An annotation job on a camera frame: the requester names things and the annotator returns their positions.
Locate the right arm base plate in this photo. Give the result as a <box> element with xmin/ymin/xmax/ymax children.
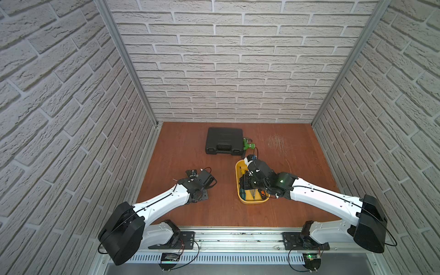
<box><xmin>281</xmin><ymin>232</ymin><xmax>330</xmax><ymax>251</ymax></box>

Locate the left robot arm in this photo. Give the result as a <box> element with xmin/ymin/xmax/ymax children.
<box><xmin>97</xmin><ymin>170</ymin><xmax>217</xmax><ymax>265</ymax></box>

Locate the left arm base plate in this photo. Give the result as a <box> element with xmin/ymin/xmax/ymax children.
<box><xmin>149</xmin><ymin>231</ymin><xmax>195</xmax><ymax>250</ymax></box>

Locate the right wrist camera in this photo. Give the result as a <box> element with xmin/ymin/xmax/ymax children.
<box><xmin>244</xmin><ymin>154</ymin><xmax>257</xmax><ymax>163</ymax></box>

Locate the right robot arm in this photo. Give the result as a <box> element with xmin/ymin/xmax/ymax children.
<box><xmin>241</xmin><ymin>155</ymin><xmax>388</xmax><ymax>253</ymax></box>

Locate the green hose nozzle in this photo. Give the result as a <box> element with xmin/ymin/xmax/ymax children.
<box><xmin>243</xmin><ymin>137</ymin><xmax>256</xmax><ymax>151</ymax></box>

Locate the aluminium front rail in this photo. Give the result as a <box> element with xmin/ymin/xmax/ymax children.
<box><xmin>97</xmin><ymin>226</ymin><xmax>380</xmax><ymax>255</ymax></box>

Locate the green black screwdriver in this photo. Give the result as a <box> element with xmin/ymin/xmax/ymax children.
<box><xmin>239</xmin><ymin>189</ymin><xmax>246</xmax><ymax>201</ymax></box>

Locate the black plastic tool case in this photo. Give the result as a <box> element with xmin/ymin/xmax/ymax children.
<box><xmin>205</xmin><ymin>127</ymin><xmax>244</xmax><ymax>156</ymax></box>

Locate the yellow storage box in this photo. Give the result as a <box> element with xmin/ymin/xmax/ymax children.
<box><xmin>235</xmin><ymin>160</ymin><xmax>269</xmax><ymax>205</ymax></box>

